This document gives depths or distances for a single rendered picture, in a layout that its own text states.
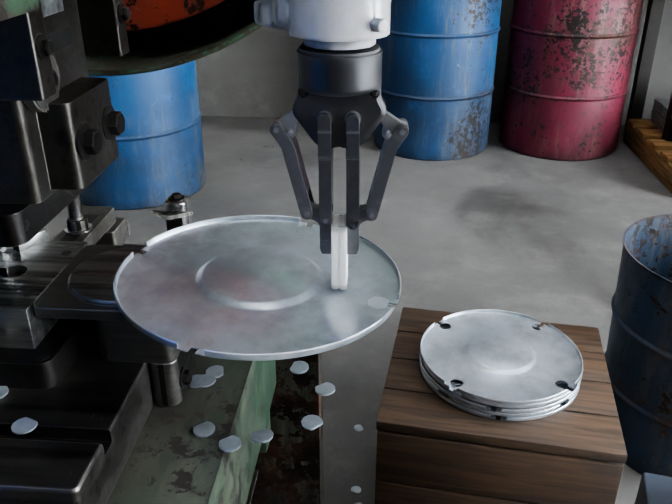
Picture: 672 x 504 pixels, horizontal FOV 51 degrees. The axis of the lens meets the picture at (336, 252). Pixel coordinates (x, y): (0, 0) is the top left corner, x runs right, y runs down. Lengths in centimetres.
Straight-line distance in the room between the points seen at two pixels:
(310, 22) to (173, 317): 29
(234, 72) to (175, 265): 340
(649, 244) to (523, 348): 55
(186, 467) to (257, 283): 19
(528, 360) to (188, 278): 75
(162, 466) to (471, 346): 75
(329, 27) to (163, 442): 43
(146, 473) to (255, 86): 352
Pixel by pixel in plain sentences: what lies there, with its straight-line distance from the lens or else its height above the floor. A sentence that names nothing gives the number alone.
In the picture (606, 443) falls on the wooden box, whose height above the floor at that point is 35.
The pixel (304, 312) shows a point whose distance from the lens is 67.
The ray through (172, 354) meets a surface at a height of 71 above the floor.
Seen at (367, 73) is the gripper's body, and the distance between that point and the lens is 62.
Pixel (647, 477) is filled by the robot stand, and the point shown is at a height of 45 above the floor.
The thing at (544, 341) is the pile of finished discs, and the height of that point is 39.
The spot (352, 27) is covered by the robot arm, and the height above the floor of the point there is 104.
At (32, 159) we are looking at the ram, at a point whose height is 93.
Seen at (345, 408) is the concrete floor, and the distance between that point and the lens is 179.
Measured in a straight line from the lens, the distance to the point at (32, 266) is 82.
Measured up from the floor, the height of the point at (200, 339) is 78.
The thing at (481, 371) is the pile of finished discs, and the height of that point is 39.
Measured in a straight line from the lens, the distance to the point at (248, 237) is 82.
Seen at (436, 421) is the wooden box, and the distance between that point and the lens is 123.
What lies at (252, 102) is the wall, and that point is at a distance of 414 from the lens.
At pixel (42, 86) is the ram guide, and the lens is 61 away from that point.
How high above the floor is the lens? 113
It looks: 27 degrees down
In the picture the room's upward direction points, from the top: straight up
